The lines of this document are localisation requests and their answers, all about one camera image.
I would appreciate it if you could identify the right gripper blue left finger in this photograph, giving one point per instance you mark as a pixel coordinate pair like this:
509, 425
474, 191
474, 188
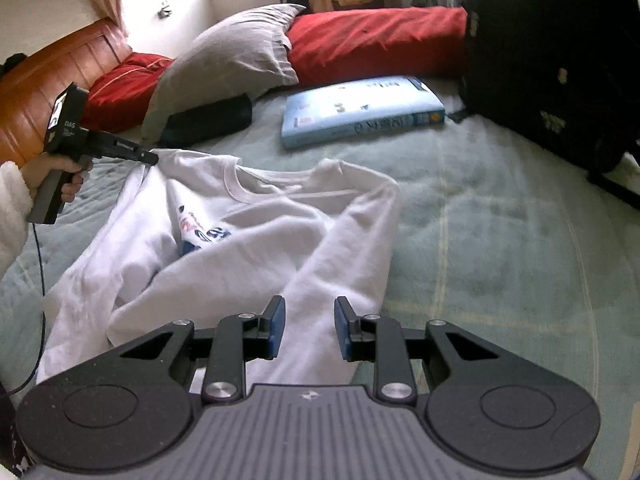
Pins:
240, 339

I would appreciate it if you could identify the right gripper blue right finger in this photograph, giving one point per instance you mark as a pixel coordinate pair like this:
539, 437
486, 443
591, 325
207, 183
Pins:
382, 341

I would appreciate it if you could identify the white printed sweatshirt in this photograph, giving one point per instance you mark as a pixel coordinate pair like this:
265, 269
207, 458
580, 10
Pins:
199, 237

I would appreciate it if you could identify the wooden headboard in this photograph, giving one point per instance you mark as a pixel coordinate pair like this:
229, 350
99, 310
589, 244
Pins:
29, 90

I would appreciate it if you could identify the red pillow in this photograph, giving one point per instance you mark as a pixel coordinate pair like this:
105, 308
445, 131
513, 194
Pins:
118, 100

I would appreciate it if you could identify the black folded cloth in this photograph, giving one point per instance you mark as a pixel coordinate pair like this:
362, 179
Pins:
206, 122

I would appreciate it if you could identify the green quilted bed cover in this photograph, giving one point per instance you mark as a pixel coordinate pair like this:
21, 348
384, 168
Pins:
509, 242

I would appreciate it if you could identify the grey pillow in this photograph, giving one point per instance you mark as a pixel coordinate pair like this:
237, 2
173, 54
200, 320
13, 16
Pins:
246, 53

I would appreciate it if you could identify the light blue book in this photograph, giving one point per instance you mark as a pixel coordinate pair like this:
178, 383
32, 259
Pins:
359, 108

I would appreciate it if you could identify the red blanket roll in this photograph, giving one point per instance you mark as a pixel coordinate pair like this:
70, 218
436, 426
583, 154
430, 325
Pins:
340, 46

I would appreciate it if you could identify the black backpack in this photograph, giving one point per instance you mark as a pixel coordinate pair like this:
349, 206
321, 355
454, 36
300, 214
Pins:
564, 74

